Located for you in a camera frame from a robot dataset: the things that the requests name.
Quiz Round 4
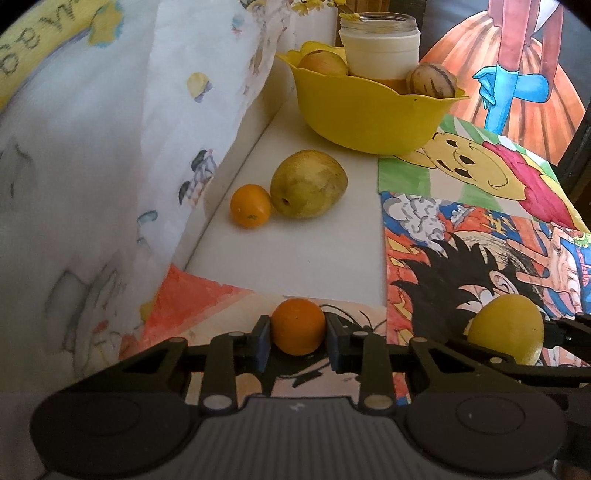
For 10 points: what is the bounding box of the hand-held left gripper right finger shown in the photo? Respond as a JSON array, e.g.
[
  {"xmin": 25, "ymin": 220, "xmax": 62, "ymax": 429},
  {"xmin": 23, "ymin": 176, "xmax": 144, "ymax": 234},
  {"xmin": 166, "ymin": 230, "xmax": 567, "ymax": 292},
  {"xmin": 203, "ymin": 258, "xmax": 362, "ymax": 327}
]
[{"xmin": 324, "ymin": 313, "xmax": 472, "ymax": 412}]

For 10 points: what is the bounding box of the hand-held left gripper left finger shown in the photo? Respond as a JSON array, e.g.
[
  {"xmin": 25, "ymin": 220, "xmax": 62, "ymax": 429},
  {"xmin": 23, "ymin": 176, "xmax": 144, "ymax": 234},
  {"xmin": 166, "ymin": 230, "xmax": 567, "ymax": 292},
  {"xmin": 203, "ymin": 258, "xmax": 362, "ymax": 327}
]
[{"xmin": 108, "ymin": 315, "xmax": 273, "ymax": 412}]

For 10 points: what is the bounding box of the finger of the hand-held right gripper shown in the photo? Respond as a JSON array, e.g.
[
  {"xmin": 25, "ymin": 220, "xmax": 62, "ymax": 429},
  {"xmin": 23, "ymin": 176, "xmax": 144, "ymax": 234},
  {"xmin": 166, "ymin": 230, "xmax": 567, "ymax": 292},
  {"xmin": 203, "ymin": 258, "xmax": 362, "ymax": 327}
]
[
  {"xmin": 542, "ymin": 313, "xmax": 591, "ymax": 367},
  {"xmin": 443, "ymin": 339, "xmax": 591, "ymax": 394}
]

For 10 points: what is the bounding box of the small orange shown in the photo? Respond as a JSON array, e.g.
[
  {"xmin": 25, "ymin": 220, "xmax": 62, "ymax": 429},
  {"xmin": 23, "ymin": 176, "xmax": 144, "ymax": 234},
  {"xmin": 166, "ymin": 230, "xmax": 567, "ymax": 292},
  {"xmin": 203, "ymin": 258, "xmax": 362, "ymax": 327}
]
[
  {"xmin": 230, "ymin": 184, "xmax": 273, "ymax": 229},
  {"xmin": 270, "ymin": 298, "xmax": 327, "ymax": 356}
]

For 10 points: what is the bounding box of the yellow lemon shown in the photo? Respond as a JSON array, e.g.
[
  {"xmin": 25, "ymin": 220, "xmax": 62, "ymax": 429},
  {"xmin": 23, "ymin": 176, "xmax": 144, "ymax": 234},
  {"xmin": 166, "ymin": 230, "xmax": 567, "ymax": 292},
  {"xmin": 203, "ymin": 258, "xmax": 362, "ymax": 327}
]
[{"xmin": 464, "ymin": 295, "xmax": 546, "ymax": 365}]

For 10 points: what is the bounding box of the cartoon boy face picture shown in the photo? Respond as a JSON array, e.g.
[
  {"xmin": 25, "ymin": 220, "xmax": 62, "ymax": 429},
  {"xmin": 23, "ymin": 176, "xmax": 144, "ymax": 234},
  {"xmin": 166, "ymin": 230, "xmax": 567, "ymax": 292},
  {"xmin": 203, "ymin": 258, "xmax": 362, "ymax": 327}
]
[{"xmin": 117, "ymin": 263, "xmax": 389, "ymax": 398}]

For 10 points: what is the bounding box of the colourful comic collage picture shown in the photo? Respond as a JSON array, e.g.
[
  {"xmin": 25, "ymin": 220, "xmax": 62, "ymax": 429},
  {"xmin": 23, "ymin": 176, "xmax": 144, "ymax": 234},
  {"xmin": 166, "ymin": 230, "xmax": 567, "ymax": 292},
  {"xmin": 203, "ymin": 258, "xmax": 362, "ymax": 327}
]
[{"xmin": 381, "ymin": 191, "xmax": 591, "ymax": 407}]

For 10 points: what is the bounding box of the yellow green pear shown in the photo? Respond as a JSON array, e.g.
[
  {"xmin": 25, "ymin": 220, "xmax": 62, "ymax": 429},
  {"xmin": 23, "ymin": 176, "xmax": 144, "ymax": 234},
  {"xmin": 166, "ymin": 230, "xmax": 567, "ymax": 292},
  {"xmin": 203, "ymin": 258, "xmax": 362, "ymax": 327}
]
[{"xmin": 270, "ymin": 150, "xmax": 349, "ymax": 220}]

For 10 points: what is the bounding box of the yellow bear cartoon picture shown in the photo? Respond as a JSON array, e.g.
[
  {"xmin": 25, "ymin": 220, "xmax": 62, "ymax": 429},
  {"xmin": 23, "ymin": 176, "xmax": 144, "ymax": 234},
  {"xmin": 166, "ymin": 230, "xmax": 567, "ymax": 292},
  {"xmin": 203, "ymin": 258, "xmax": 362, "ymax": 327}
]
[{"xmin": 378, "ymin": 115, "xmax": 587, "ymax": 232}]

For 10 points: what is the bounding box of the yellow plastic bowl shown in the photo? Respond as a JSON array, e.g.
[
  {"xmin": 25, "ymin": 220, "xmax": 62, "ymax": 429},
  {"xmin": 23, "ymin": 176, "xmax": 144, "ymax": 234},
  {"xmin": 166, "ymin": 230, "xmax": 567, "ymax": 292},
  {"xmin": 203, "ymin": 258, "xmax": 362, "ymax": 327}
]
[{"xmin": 276, "ymin": 41, "xmax": 471, "ymax": 156}]

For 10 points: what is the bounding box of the white printed cloth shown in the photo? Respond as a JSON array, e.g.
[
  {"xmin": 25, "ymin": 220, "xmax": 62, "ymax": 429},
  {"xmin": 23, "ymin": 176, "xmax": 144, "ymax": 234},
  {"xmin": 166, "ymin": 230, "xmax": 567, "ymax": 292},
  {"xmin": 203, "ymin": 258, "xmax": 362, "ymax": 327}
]
[{"xmin": 0, "ymin": 0, "xmax": 342, "ymax": 480}]

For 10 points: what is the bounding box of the yellow apple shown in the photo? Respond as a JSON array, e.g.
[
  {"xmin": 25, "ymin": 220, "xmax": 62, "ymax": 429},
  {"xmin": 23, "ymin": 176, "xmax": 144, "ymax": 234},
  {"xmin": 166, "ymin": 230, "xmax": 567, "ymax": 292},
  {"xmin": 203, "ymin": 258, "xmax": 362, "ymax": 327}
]
[{"xmin": 297, "ymin": 51, "xmax": 348, "ymax": 77}]

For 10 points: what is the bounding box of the glass jar with white label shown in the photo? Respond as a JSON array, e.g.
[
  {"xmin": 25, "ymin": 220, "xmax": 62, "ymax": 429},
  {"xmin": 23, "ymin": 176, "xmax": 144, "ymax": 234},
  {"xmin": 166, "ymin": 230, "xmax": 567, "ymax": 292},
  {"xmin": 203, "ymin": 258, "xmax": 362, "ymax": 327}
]
[{"xmin": 338, "ymin": 11, "xmax": 422, "ymax": 81}]

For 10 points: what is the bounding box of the yellow flower twig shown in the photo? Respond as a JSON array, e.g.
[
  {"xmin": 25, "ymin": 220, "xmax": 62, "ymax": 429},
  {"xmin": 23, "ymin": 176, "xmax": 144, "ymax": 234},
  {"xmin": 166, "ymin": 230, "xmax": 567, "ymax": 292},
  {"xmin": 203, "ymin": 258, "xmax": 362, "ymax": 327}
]
[{"xmin": 240, "ymin": 0, "xmax": 365, "ymax": 21}]

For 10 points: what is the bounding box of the wall poster with orange dress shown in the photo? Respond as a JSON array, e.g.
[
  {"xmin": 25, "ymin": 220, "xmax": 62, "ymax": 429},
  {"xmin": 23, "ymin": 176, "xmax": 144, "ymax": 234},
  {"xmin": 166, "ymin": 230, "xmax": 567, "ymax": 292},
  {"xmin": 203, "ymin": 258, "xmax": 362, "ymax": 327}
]
[{"xmin": 418, "ymin": 0, "xmax": 591, "ymax": 167}]

